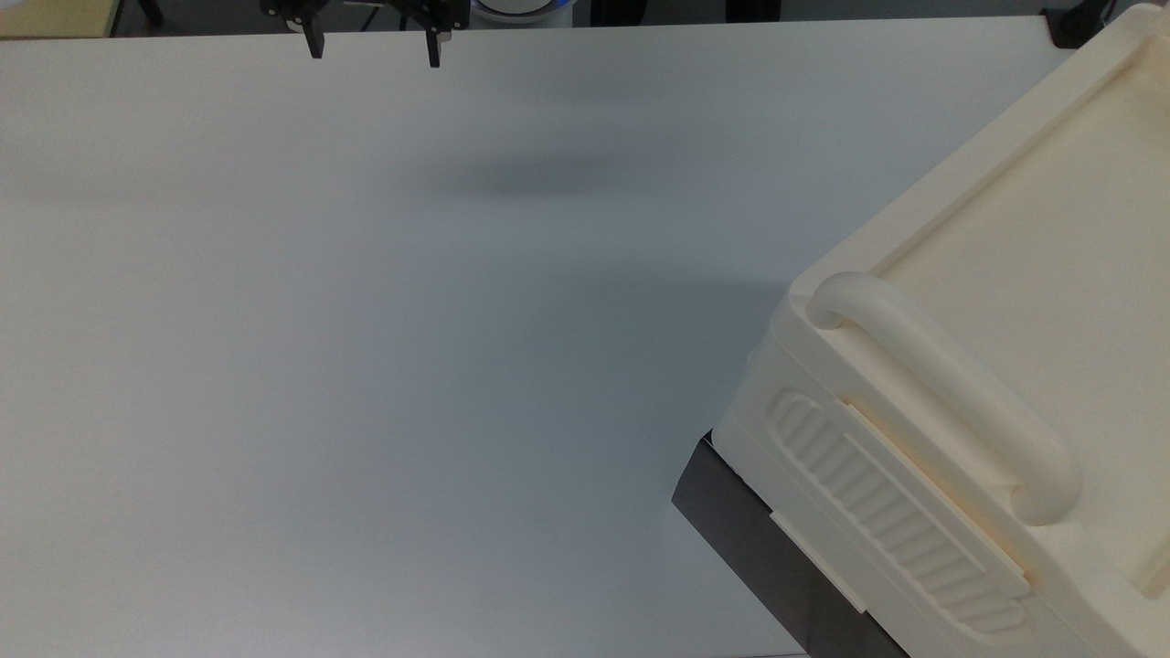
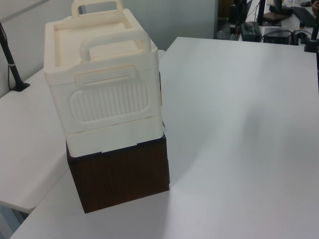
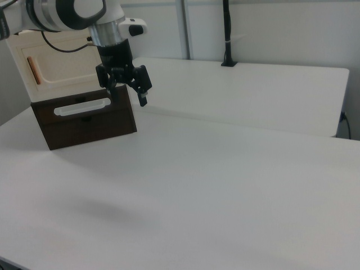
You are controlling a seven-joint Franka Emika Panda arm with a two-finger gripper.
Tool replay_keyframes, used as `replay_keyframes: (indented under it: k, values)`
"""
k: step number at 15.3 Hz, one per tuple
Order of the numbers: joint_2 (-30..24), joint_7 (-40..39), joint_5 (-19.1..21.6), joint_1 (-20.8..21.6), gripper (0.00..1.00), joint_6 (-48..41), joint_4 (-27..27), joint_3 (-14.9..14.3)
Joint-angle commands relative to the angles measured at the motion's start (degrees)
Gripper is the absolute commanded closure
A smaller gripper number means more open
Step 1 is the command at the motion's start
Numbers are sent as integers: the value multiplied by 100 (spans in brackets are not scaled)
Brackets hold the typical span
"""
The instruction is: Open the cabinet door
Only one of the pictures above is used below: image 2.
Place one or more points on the cream plastic storage cabinet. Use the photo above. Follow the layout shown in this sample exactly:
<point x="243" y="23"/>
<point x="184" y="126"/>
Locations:
<point x="107" y="107"/>

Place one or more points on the dark brown wooden drawer box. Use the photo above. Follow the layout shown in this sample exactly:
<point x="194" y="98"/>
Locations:
<point x="119" y="179"/>

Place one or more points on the black cylinder bottle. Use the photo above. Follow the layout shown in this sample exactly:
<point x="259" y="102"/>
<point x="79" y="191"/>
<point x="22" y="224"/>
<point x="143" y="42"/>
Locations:
<point x="232" y="17"/>

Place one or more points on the black power box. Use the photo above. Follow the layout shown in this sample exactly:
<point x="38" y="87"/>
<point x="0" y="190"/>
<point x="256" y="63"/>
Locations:
<point x="250" y="32"/>

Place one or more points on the black flat electronic device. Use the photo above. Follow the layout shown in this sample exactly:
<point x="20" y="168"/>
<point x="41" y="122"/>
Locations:
<point x="276" y="36"/>

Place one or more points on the black monitor stand pole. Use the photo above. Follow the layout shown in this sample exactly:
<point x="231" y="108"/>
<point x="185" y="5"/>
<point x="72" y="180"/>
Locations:
<point x="261" y="12"/>

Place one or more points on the brown flat board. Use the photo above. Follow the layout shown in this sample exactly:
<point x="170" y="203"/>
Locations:
<point x="272" y="18"/>

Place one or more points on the black pole with clamp base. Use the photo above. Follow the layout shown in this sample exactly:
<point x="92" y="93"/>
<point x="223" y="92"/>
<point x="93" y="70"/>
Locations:
<point x="10" y="62"/>

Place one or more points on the black computer keyboard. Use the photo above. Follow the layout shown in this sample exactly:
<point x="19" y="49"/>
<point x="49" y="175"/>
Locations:
<point x="304" y="16"/>

